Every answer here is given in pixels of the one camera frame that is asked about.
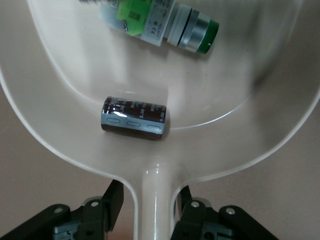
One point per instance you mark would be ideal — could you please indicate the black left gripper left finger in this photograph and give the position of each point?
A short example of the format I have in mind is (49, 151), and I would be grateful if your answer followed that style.
(95, 220)

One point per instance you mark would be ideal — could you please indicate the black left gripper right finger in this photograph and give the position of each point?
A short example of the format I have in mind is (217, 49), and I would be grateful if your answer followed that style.
(192, 220)

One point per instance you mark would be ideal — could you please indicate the dark brown cylindrical capacitor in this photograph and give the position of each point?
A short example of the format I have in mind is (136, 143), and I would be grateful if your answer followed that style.
(133, 118)

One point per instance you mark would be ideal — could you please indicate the beige plastic dustpan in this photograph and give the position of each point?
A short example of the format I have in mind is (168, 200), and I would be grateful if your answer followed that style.
(125, 82)

